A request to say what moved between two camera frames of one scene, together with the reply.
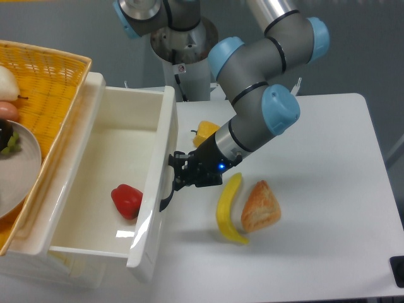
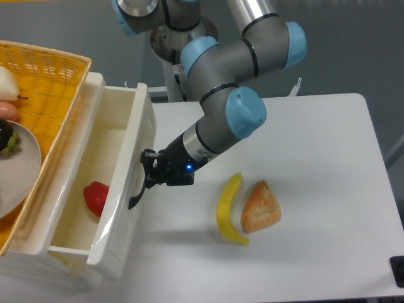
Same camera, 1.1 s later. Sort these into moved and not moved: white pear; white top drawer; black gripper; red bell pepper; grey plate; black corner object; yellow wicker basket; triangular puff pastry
Moved: black gripper; red bell pepper; white top drawer
Not moved: white pear; grey plate; triangular puff pastry; black corner object; yellow wicker basket
